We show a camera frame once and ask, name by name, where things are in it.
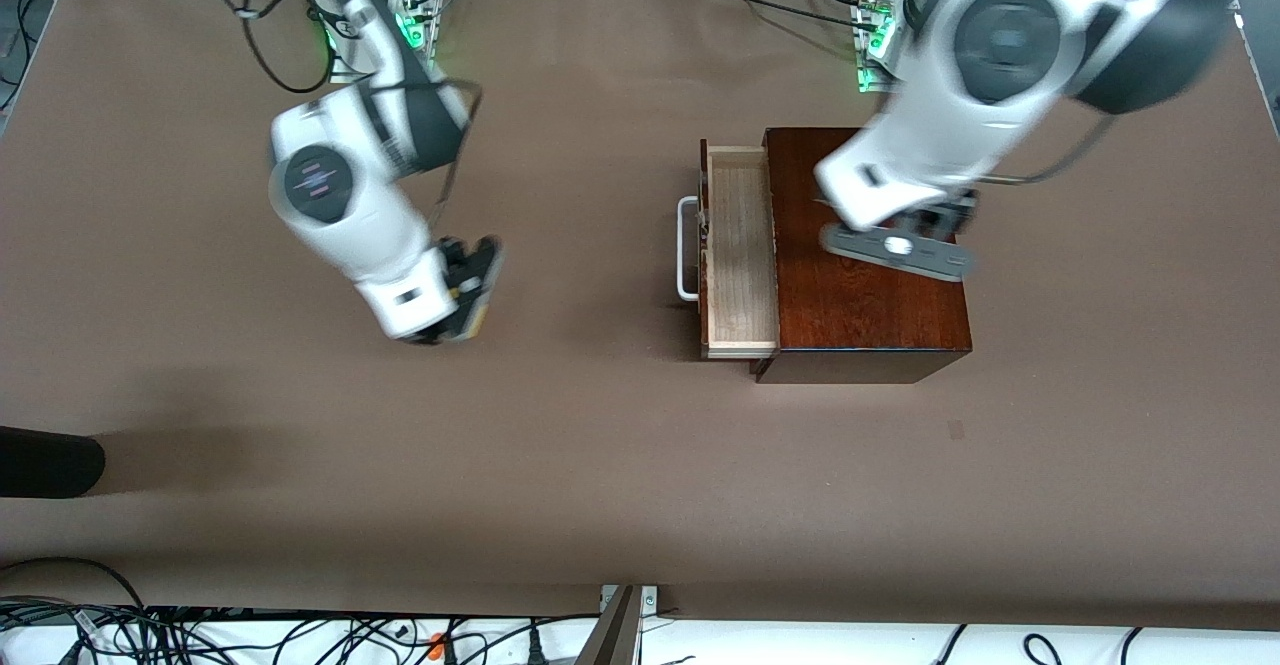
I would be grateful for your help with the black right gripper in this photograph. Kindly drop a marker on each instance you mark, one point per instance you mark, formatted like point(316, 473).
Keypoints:
point(472, 280)

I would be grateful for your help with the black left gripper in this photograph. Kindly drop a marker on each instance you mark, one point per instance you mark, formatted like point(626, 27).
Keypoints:
point(944, 216)

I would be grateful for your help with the wooden drawer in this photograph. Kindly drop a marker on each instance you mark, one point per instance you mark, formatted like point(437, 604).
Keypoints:
point(740, 265)

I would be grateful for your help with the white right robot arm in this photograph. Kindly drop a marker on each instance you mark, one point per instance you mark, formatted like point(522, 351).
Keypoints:
point(350, 225)

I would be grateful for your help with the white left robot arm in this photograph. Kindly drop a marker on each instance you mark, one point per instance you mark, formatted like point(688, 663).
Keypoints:
point(950, 145)

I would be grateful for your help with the dark wooden drawer box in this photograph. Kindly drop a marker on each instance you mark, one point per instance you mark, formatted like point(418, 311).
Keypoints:
point(870, 315)

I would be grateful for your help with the large table cover mat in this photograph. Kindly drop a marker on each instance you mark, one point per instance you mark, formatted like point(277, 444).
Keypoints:
point(500, 465)

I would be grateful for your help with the orange connector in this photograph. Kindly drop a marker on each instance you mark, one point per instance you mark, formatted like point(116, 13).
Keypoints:
point(437, 645)

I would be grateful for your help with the black power plug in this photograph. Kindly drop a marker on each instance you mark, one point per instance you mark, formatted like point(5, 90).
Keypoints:
point(535, 650)

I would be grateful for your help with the black cylindrical object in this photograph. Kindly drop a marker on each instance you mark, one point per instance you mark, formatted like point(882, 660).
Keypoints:
point(50, 462)

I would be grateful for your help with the silver table bracket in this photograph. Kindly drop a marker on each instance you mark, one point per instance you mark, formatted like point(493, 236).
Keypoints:
point(650, 600)

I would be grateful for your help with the dark metal post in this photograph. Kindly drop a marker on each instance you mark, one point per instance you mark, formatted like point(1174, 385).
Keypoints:
point(612, 640)

